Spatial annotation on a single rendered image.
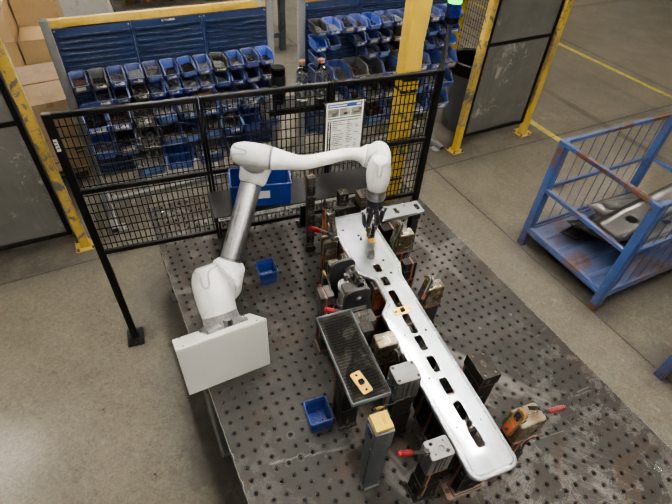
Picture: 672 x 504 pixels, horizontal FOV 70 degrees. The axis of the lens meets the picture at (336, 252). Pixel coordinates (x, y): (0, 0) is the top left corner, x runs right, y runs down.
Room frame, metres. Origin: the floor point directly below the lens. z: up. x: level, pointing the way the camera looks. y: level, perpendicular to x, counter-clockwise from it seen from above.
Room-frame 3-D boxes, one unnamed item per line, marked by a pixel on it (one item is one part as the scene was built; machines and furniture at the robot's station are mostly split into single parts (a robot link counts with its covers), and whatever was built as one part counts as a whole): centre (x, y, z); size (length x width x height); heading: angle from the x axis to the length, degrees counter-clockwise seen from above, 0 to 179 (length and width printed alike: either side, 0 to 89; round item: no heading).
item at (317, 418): (0.93, 0.03, 0.74); 0.11 x 0.10 x 0.09; 23
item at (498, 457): (1.28, -0.31, 1.00); 1.38 x 0.22 x 0.02; 23
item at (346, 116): (2.28, 0.00, 1.30); 0.23 x 0.02 x 0.31; 113
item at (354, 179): (2.05, 0.24, 1.02); 0.90 x 0.22 x 0.03; 113
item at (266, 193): (1.98, 0.41, 1.10); 0.30 x 0.17 x 0.13; 104
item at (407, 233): (1.75, -0.33, 0.87); 0.12 x 0.09 x 0.35; 113
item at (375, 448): (0.72, -0.18, 0.92); 0.08 x 0.08 x 0.44; 23
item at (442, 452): (0.69, -0.37, 0.88); 0.11 x 0.10 x 0.36; 113
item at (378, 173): (1.76, -0.16, 1.38); 0.13 x 0.11 x 0.16; 177
